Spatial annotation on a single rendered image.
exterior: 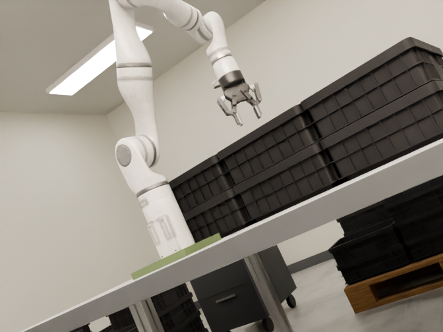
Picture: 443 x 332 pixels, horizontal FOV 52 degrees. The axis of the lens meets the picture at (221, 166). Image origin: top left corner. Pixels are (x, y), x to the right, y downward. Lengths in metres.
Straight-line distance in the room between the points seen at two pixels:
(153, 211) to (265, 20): 4.16
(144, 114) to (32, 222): 3.61
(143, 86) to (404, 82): 0.63
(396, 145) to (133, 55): 0.67
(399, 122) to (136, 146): 0.64
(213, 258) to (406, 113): 0.56
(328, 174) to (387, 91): 0.25
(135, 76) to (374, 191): 0.71
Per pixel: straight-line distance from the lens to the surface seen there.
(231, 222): 1.35
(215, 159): 1.33
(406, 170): 0.68
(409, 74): 1.10
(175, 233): 1.17
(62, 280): 4.74
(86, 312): 1.03
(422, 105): 1.10
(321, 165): 1.18
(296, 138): 1.20
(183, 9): 1.34
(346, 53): 4.84
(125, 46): 1.22
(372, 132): 1.13
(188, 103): 5.50
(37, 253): 4.67
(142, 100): 1.21
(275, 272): 3.37
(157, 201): 1.17
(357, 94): 1.13
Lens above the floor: 0.71
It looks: 8 degrees up
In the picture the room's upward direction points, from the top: 25 degrees counter-clockwise
